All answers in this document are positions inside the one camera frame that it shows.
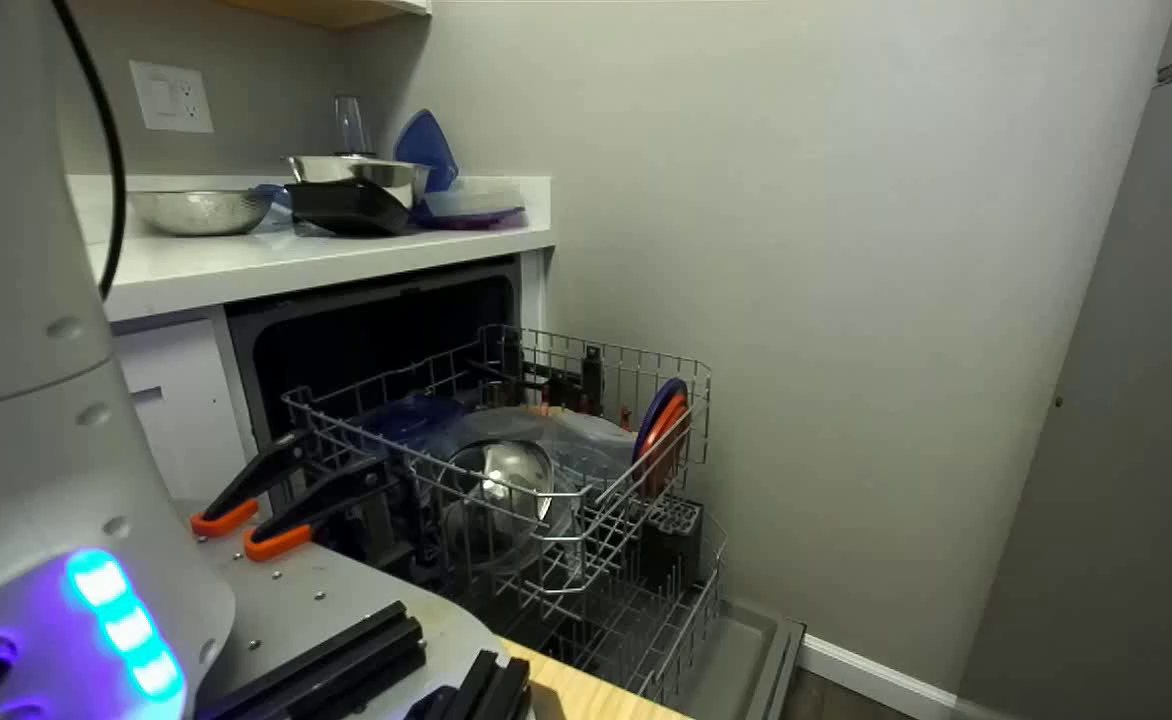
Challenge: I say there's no grey wire dish rack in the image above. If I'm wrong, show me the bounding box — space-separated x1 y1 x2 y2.
476 490 736 713

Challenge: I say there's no orange plate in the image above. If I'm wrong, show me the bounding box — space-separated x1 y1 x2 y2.
635 392 698 490

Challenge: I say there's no gray metal base plate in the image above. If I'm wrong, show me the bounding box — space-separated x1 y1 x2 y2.
190 503 509 720

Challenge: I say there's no built-in dishwasher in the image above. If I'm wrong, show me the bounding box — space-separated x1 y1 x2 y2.
221 252 810 720

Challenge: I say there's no black clamp orange tip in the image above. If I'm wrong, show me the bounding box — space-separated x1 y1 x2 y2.
241 457 397 563
190 432 309 541

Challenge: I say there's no stainless steel bowl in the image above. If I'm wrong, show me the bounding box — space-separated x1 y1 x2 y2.
127 182 277 239

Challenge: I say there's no dark blue upright lid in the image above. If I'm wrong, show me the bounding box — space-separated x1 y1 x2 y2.
393 106 463 197

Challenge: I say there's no wooden wall shelf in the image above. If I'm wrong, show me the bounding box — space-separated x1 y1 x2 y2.
227 0 437 33

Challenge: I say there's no purple plastic lid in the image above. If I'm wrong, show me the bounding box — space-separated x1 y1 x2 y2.
413 202 533 232

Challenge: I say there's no long black aluminium extrusion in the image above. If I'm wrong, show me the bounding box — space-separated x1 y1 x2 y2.
195 598 429 720

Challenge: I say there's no clear drinking glass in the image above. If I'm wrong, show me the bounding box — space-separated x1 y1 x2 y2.
328 93 378 159

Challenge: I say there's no white kitchen counter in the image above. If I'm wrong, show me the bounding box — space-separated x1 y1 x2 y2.
69 170 561 327

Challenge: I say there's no white baseboard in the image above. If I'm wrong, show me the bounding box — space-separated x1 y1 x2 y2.
798 633 959 720

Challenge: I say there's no black cutlery basket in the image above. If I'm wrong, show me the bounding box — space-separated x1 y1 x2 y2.
642 494 708 592

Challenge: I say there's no open dishwasher door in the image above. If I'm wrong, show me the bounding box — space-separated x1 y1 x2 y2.
679 592 810 720

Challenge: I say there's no short black aluminium extrusion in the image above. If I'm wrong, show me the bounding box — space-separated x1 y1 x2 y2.
400 647 538 720

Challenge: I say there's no thick black cable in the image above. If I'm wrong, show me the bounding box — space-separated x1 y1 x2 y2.
48 0 134 305

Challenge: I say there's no stainless steel pot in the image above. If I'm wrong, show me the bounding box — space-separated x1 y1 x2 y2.
445 434 585 563

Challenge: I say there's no white wall outlet plate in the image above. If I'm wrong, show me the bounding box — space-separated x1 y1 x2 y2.
123 54 215 137

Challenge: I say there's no white cabinet front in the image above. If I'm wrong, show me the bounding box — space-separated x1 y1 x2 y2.
113 308 261 513

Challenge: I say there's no shiny metal pan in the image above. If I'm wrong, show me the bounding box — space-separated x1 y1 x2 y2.
283 151 434 212

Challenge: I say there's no blue plate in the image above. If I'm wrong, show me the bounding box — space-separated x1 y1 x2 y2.
630 375 693 464

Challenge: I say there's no white wire dish rack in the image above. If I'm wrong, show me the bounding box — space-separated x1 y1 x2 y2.
277 320 718 604

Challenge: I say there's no dark cup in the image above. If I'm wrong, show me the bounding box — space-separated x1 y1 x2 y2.
575 345 610 416

